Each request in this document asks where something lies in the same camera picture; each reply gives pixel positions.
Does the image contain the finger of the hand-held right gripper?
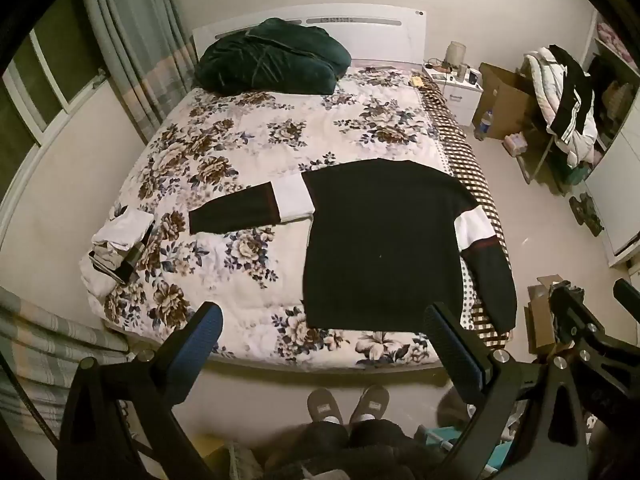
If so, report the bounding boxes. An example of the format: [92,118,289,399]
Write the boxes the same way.
[613,278,640,314]
[547,281,602,357]

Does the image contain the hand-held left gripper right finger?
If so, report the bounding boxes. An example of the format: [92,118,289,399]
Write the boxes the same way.
[422,302,591,480]

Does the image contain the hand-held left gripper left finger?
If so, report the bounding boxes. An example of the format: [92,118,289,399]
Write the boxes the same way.
[57,302,224,480]

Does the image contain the black sweater with white bands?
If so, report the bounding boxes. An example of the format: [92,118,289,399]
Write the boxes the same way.
[189,158,517,333]

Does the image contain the white folded clothes pile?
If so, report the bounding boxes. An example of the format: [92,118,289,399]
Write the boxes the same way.
[89,225,156,286]

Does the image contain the clothes heap on chair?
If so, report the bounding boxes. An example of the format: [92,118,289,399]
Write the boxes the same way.
[522,46,602,167]

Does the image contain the small cardboard box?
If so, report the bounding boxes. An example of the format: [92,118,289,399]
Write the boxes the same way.
[526,275,572,357]

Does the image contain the person's right slipper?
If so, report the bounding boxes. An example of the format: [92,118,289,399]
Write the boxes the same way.
[348,385,391,423]

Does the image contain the person's slipper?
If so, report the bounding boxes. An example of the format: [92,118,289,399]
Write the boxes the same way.
[348,385,391,423]
[306,388,346,426]

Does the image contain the teal box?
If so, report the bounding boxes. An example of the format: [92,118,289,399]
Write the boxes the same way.
[425,425,516,480]

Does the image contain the white wardrobe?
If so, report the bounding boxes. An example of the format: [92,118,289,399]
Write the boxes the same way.
[584,10,640,270]

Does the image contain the white folded cloth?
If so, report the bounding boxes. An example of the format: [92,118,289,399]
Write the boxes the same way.
[80,260,132,302]

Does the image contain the white folded garment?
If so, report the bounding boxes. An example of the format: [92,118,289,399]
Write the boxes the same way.
[95,206,155,250]

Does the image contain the person's left slipper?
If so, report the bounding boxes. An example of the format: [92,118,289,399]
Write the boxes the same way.
[306,388,346,426]

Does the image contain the person's legs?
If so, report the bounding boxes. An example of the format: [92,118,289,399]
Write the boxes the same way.
[260,419,451,480]

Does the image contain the metal chair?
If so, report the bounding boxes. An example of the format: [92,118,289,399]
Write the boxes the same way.
[519,130,557,186]

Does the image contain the grey-green curtain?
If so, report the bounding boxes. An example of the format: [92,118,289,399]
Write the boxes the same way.
[0,287,132,443]
[80,0,198,146]

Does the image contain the checked bed sheet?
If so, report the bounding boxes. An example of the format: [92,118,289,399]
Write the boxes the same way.
[417,80,516,351]

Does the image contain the tissue pack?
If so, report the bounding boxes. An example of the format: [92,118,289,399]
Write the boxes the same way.
[502,132,531,157]

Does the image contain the floral blanket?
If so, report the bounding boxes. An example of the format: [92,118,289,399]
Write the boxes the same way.
[82,62,501,368]

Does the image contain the black garment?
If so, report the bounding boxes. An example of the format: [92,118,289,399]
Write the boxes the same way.
[547,45,597,132]

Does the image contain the large open cardboard box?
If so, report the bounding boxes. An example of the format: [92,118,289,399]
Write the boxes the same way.
[472,62,540,141]

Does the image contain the white nightstand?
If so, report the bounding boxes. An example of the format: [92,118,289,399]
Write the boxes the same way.
[421,62,485,128]

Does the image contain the beige table lamp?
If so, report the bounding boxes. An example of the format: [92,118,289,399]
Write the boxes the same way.
[446,41,468,69]

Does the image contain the dark green duvet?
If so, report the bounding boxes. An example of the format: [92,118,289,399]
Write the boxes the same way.
[194,17,351,96]

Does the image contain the window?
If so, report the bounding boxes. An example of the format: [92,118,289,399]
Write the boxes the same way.
[0,25,111,161]

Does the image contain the white bed headboard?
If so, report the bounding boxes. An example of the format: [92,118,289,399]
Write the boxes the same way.
[192,4,428,68]

